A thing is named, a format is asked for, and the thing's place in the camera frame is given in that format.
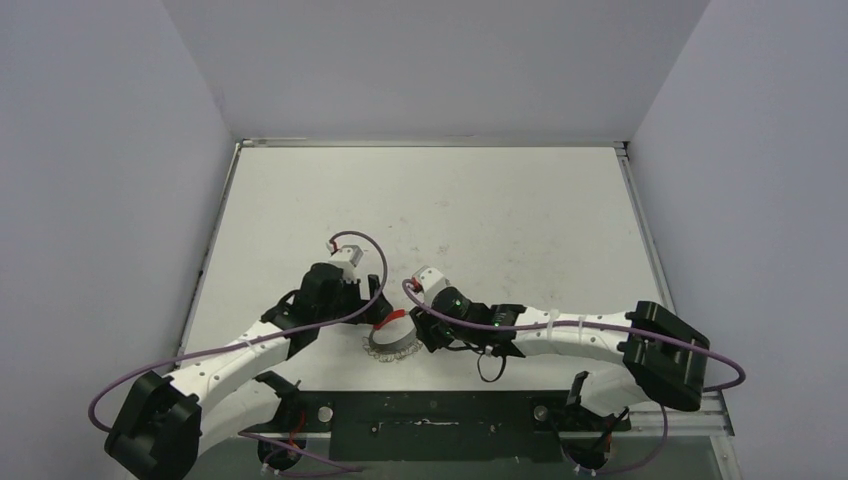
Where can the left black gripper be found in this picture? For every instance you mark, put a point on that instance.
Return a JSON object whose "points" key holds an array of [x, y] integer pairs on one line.
{"points": [[373, 313]]}

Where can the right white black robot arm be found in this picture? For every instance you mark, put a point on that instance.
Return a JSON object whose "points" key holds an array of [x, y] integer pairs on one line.
{"points": [[646, 354]]}

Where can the metal keyring organizer red handle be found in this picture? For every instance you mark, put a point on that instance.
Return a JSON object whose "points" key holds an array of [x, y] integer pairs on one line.
{"points": [[392, 340]]}

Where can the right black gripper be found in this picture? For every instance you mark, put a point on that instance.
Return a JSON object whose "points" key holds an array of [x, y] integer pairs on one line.
{"points": [[429, 329]]}

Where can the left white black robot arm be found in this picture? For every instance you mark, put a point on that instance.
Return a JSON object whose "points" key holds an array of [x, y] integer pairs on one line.
{"points": [[167, 421]]}

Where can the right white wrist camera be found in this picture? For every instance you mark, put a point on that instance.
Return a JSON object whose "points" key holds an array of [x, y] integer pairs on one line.
{"points": [[428, 282]]}

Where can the black mounting base plate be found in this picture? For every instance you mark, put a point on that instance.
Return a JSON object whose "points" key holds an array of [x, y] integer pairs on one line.
{"points": [[440, 425]]}

